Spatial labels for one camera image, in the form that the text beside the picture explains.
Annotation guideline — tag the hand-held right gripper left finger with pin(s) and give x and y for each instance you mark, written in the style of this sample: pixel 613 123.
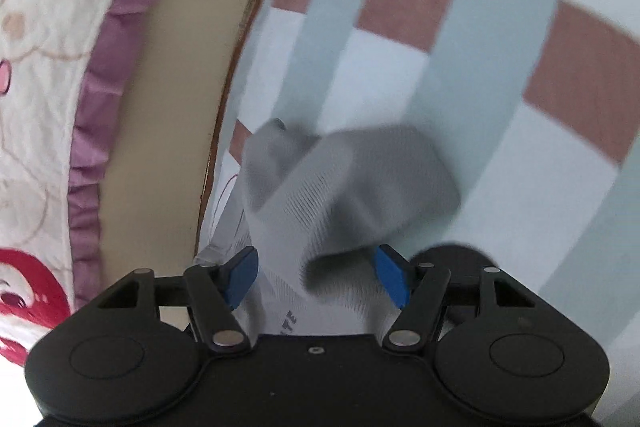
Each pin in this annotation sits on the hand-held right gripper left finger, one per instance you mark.
pixel 240 277

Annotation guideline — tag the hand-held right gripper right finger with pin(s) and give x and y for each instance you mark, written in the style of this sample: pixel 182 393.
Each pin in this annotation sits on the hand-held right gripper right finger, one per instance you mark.
pixel 395 277

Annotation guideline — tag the grey knit garment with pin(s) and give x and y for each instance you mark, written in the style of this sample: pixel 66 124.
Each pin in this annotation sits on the grey knit garment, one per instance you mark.
pixel 350 187

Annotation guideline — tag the beige bed base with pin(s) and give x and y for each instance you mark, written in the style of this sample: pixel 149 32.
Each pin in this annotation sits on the beige bed base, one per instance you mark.
pixel 175 97

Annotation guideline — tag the checkered floor mat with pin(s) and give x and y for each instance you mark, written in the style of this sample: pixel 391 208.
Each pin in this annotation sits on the checkered floor mat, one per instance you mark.
pixel 400 57

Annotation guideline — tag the printed bear quilt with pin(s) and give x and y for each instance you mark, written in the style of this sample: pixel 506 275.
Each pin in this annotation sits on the printed bear quilt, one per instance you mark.
pixel 40 82

